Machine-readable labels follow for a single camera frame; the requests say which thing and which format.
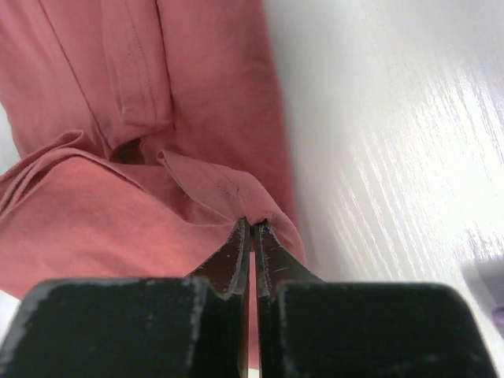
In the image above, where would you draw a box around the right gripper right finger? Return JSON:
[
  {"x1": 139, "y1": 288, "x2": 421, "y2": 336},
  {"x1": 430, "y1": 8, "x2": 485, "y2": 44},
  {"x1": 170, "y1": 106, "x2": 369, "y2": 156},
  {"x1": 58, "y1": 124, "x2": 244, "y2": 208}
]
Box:
[{"x1": 254, "y1": 222, "x2": 496, "y2": 377}]

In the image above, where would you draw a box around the pink t shirt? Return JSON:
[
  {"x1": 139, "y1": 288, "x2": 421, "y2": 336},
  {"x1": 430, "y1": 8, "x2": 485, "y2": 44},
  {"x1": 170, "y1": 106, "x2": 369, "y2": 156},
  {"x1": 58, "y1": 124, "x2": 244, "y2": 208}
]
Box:
[{"x1": 1, "y1": 1, "x2": 304, "y2": 295}]

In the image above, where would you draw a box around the lilac folded t shirt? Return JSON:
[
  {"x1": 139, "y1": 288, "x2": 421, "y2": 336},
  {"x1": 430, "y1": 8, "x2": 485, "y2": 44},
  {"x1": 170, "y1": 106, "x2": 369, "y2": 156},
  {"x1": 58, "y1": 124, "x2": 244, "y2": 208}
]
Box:
[{"x1": 461, "y1": 258, "x2": 503, "y2": 337}]

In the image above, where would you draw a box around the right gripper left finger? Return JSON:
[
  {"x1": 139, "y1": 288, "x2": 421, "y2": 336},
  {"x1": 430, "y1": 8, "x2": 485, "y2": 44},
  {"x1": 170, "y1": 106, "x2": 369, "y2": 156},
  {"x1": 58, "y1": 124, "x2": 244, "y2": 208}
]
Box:
[{"x1": 1, "y1": 220, "x2": 250, "y2": 377}]

